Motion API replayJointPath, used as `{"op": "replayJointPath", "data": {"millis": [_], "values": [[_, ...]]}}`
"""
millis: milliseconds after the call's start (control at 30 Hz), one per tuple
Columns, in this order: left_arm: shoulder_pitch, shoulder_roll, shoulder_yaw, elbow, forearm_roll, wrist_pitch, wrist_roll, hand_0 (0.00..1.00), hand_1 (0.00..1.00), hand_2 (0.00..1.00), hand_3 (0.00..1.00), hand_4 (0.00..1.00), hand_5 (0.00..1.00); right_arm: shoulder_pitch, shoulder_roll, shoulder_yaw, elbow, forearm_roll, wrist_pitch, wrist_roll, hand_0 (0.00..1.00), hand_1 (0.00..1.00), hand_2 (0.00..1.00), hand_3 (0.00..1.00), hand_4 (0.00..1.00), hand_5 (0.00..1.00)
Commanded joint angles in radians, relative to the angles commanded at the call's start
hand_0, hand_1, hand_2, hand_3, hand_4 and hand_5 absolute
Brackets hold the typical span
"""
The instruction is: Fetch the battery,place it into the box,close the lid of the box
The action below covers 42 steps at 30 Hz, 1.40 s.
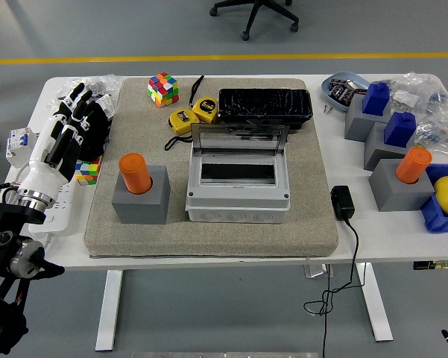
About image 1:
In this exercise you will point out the blue plastic block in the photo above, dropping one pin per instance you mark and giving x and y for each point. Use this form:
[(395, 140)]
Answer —
[(375, 98), (399, 128)]

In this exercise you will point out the black glossy plastic tray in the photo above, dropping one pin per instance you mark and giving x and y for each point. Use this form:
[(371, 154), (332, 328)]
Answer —
[(264, 104)]

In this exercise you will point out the grey block holder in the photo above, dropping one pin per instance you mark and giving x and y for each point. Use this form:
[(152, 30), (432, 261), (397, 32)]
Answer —
[(376, 153), (356, 125)]

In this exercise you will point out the pale blue plate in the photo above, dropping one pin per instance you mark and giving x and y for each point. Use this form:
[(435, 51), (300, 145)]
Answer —
[(326, 89)]

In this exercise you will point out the black office chair base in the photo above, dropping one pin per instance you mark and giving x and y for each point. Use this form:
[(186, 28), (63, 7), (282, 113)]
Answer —
[(259, 11)]

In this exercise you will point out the orange cylinder battery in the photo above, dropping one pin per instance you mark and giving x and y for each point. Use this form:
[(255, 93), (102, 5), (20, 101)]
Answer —
[(413, 164), (134, 173)]

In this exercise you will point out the table height control panel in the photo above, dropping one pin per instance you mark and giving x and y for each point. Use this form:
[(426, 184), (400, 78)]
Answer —
[(440, 264)]

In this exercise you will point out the grey-brown mat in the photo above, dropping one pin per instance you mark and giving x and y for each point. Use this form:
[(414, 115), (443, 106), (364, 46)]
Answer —
[(208, 238)]

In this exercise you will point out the colourful puzzle cube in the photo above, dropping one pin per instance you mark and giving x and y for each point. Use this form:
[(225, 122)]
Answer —
[(88, 172), (163, 89)]

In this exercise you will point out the small metal screws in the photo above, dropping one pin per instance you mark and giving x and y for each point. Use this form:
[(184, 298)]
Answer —
[(327, 109)]

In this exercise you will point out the dark wrapped candies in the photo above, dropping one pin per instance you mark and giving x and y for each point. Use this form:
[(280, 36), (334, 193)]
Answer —
[(341, 91)]

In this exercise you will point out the white circuit breaker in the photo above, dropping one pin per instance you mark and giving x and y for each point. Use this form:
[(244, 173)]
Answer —
[(18, 145)]

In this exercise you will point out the white table leg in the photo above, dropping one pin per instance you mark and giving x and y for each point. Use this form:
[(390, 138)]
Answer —
[(108, 309), (376, 306)]

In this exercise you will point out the clear bags of small parts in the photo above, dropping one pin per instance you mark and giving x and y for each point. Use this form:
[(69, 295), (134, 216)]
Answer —
[(432, 104)]

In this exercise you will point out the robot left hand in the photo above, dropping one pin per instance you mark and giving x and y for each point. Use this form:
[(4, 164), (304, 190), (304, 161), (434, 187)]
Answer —
[(41, 171)]

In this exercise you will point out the clear plastic bracket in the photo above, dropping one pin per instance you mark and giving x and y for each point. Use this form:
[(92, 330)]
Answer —
[(317, 271)]

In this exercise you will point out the grey block with round hole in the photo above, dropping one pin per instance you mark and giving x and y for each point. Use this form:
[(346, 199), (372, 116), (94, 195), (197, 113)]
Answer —
[(399, 195), (141, 209)]

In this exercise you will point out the white power strip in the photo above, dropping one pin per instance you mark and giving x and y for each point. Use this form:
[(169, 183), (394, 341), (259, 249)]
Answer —
[(59, 216)]

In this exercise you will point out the black power adapter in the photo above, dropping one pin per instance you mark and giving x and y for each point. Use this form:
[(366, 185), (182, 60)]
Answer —
[(342, 203)]

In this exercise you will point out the clear bag of metal parts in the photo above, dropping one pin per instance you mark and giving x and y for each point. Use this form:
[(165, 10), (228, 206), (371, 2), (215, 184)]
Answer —
[(104, 84)]

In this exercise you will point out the blue plastic bin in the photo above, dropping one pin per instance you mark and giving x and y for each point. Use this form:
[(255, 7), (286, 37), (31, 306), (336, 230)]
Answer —
[(438, 220)]

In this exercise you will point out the light grey junction box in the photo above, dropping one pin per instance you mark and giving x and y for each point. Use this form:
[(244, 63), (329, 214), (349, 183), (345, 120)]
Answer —
[(238, 210)]

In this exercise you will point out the yellow tape measure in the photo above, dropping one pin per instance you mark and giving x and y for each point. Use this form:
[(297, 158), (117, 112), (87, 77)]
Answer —
[(182, 121), (205, 109)]

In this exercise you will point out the smoky transparent box lid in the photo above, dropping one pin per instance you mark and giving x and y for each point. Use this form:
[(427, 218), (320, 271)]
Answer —
[(238, 141)]

